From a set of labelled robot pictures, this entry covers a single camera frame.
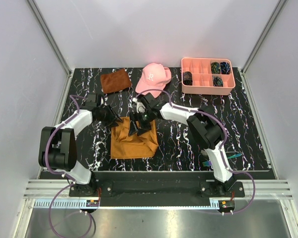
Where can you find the silver fork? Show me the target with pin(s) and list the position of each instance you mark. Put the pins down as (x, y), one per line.
(204, 153)

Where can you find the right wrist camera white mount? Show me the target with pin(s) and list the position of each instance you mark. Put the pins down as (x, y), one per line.
(138, 106)

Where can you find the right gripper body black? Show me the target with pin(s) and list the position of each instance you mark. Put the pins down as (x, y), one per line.
(144, 118)

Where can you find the teal patterned rolled sock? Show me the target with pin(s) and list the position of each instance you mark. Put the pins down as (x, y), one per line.
(217, 81)

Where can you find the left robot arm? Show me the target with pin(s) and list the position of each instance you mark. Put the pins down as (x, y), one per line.
(58, 151)

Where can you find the dark rolled sock left compartment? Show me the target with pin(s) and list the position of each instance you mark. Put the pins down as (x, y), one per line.
(187, 78)

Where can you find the pink divided organizer tray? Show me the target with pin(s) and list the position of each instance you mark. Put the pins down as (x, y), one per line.
(202, 77)

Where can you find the green patterned rolled sock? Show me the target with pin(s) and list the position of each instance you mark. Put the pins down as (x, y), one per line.
(215, 68)

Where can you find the blue patterned rolled sock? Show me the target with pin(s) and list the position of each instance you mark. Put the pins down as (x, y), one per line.
(225, 67)

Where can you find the pink baseball cap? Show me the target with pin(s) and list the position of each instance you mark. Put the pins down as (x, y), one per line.
(154, 76)

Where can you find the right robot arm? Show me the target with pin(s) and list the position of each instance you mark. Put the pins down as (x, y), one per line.
(207, 132)

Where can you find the orange cloth napkin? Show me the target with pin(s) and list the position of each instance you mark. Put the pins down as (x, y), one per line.
(124, 146)

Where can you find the brown folded cloth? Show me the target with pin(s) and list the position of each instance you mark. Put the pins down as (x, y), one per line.
(115, 82)

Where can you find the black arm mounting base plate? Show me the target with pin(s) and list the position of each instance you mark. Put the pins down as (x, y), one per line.
(157, 189)

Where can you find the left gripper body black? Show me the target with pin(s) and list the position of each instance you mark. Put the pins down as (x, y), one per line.
(100, 108)

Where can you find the iridescent rainbow fork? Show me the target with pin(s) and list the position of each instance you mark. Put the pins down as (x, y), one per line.
(209, 163)

